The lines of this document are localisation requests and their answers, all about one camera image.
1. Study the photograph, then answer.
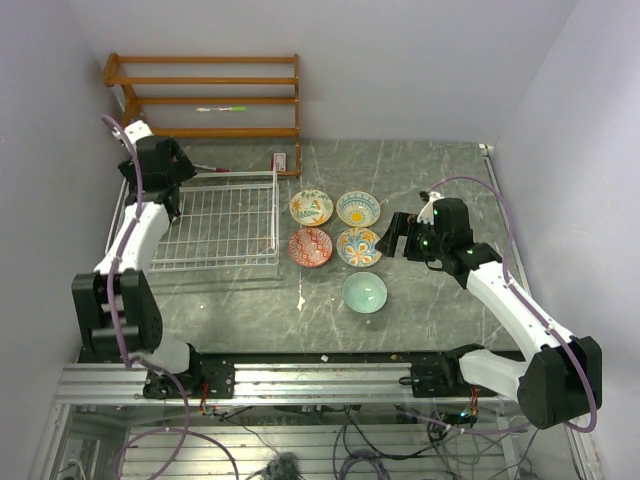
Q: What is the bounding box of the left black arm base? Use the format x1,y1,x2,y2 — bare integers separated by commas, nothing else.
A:
142,359,235,400

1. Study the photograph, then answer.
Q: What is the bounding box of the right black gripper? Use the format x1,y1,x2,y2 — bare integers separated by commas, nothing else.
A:
375,211,448,262

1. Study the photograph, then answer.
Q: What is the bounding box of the orange blue floral bowl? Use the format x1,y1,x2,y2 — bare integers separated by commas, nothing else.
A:
336,227,382,268

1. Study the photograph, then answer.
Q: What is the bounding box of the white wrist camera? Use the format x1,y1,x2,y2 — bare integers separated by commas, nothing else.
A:
416,191,444,224
124,120,153,144

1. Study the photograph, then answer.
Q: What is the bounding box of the aluminium mounting rail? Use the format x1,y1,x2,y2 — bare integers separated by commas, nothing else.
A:
54,363,470,406

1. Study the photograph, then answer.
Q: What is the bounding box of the blue yellow sun bowl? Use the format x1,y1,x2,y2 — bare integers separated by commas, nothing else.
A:
336,191,381,227

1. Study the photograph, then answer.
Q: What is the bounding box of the plain light teal bowl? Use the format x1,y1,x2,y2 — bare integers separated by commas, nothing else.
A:
341,272,388,314

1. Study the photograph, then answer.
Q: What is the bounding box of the small red white box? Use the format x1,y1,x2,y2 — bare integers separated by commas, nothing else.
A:
271,152,287,172

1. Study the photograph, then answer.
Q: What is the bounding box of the pink white pen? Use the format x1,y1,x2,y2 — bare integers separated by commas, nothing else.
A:
194,164,230,173

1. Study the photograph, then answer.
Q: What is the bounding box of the white wire dish rack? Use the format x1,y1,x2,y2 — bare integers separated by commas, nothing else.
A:
95,171,279,274

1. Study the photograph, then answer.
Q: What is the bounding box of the red patterned blue bowl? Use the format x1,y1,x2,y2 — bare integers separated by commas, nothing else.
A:
288,227,333,268

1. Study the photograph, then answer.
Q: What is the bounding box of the green white pen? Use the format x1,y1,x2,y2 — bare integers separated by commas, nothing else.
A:
196,106,247,113

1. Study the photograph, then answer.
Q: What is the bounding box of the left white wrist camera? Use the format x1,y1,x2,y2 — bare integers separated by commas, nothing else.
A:
124,120,153,144

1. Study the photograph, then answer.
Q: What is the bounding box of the star and leaves bowl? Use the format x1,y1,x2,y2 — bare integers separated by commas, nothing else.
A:
289,189,334,227

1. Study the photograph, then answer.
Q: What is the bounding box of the wooden shelf rack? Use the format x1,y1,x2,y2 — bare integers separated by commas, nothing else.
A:
102,52,302,177

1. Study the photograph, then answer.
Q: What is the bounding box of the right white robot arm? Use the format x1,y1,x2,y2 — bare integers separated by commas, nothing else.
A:
375,192,602,431

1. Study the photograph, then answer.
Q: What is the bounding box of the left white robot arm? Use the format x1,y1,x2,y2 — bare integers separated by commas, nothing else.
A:
71,134,235,399

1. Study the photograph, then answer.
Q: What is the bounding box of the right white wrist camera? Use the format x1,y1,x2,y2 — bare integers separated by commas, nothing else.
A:
416,191,444,224

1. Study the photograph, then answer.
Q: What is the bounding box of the black cable bundle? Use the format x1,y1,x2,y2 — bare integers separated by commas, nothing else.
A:
214,399,551,480

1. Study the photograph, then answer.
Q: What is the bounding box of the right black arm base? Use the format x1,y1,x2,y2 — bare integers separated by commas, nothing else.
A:
398,362,464,398

